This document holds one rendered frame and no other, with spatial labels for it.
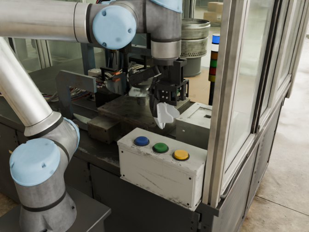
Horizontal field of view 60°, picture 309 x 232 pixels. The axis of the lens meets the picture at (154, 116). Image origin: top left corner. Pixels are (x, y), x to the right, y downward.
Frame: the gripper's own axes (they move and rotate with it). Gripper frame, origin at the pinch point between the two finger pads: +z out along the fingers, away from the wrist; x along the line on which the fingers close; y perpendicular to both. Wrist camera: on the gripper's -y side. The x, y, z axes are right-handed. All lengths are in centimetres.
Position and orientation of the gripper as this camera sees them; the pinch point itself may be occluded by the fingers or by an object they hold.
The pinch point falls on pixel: (160, 124)
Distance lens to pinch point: 78.9
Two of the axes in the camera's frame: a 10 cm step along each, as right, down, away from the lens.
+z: 0.2, 8.9, 4.5
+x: 5.4, -3.9, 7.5
